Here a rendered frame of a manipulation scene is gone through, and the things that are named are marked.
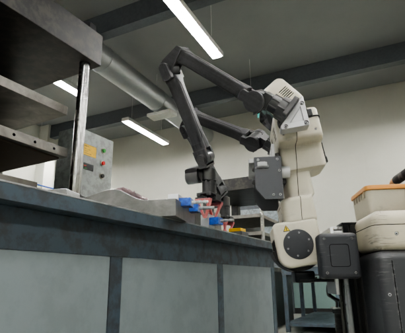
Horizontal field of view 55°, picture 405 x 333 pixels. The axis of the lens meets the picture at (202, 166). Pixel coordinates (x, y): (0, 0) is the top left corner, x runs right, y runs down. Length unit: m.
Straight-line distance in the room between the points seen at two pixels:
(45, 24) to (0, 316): 1.58
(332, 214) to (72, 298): 7.26
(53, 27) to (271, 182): 1.38
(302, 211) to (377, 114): 7.10
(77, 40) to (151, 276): 1.47
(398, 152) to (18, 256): 7.70
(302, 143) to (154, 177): 8.30
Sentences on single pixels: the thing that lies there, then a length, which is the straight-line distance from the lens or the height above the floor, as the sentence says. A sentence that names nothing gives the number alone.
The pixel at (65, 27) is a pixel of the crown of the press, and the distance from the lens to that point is 2.30.
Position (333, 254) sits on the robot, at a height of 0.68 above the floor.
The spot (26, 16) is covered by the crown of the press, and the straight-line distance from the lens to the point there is 2.15.
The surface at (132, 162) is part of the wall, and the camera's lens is 10.20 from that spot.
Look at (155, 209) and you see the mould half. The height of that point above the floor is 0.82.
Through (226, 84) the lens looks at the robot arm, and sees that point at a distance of 1.49.
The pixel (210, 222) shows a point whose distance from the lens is 1.52.
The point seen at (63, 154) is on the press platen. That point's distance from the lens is 2.17.
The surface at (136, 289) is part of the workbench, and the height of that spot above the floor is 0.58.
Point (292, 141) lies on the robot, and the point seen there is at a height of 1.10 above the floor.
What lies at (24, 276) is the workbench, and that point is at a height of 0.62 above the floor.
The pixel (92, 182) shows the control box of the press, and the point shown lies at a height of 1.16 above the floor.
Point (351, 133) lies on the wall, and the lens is 8.39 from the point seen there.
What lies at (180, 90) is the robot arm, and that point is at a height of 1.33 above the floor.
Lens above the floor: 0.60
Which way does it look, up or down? 16 degrees up
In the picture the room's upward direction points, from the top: 1 degrees counter-clockwise
